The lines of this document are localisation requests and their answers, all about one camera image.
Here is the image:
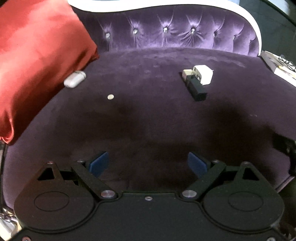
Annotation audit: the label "black gold lipstick tube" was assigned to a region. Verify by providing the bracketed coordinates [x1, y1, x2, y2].
[182, 69, 207, 101]

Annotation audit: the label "white three-pin adapter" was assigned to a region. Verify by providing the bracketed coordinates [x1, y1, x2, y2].
[193, 65, 214, 85]

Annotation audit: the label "small round coin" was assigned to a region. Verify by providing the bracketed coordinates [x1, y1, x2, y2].
[107, 94, 114, 100]

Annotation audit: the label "black eyeglasses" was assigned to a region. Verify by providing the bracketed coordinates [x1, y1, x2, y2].
[278, 55, 295, 69]

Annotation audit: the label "white earbuds case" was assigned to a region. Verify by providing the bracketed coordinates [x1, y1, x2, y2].
[64, 71, 86, 88]

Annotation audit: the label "purple tufted velvet sofa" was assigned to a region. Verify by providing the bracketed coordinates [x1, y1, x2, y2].
[3, 1, 295, 207]

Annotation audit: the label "red satin cushion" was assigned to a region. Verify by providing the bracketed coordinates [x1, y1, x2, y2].
[1, 1, 99, 144]

